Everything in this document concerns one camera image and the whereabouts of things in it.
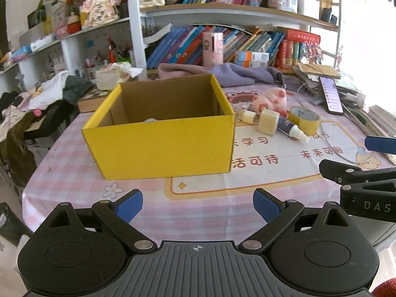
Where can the row of colourful slanted books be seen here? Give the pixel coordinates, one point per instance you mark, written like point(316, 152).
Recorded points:
point(176, 48)

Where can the lavender cloth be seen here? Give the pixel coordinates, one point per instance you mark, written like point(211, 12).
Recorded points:
point(244, 75)

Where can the pile of papers and notebooks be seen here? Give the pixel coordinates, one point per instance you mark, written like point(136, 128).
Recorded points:
point(368, 114)

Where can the pink checkered table mat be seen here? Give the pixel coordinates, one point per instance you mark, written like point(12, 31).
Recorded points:
point(92, 198)

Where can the white bookshelf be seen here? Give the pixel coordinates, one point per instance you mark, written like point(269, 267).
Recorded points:
point(136, 21)

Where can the white pen box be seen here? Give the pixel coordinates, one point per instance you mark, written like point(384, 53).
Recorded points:
point(308, 7)

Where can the colourful cartoon figure card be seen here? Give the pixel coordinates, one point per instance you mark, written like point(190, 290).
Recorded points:
point(312, 53)

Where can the cup of pencils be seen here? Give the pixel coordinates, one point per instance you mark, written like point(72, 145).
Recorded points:
point(119, 54)

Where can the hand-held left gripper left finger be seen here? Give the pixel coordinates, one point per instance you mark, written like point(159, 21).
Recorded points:
point(130, 206)

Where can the pink pig plush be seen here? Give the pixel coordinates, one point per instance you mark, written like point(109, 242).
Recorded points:
point(272, 99)

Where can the pink cat figurine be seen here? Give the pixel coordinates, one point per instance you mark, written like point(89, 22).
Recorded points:
point(100, 7)

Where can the red thick book set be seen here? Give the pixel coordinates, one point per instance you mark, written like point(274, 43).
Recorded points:
point(286, 49)

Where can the small white bottle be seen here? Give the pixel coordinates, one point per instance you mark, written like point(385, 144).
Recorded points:
point(355, 99)

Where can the large cream block eraser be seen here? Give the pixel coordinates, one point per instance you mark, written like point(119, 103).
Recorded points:
point(268, 123)

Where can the red white round doll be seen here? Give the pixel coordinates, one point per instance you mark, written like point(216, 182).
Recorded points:
point(73, 24)

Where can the brown kraft envelope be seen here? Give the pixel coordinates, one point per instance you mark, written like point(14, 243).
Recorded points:
point(318, 70)

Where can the yellow tape roll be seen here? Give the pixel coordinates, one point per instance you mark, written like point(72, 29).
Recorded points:
point(304, 117)

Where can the pink cartoon tumbler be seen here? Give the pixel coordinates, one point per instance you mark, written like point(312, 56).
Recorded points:
point(212, 49)

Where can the small cream block eraser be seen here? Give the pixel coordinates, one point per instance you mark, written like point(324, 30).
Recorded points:
point(247, 116)

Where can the wooden chess box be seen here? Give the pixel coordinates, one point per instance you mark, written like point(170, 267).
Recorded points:
point(92, 100)

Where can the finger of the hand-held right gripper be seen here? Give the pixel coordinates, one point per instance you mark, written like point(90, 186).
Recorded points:
point(337, 170)
point(379, 144)

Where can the cream tissue pack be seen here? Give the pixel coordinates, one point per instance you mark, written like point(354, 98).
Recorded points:
point(109, 77)

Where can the orange blue white carton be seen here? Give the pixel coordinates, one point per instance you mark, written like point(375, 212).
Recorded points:
point(251, 64)
point(252, 56)

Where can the white printed shirt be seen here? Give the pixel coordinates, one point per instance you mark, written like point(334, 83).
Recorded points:
point(46, 92)

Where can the yellow cardboard box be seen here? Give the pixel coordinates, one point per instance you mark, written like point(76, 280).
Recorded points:
point(161, 148)

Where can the mauve cloth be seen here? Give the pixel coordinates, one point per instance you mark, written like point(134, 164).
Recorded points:
point(182, 70)

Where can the clear pen holder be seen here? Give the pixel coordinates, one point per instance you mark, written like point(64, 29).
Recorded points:
point(287, 1)

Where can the red fuzzy cloth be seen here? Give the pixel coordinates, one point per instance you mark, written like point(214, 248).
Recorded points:
point(385, 289)

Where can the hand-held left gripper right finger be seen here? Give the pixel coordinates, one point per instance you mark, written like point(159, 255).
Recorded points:
point(266, 206)

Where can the black smartphone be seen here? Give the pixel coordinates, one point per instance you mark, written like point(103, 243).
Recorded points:
point(331, 95)

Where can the dark green cloth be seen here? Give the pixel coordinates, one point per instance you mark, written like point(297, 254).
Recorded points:
point(77, 88)

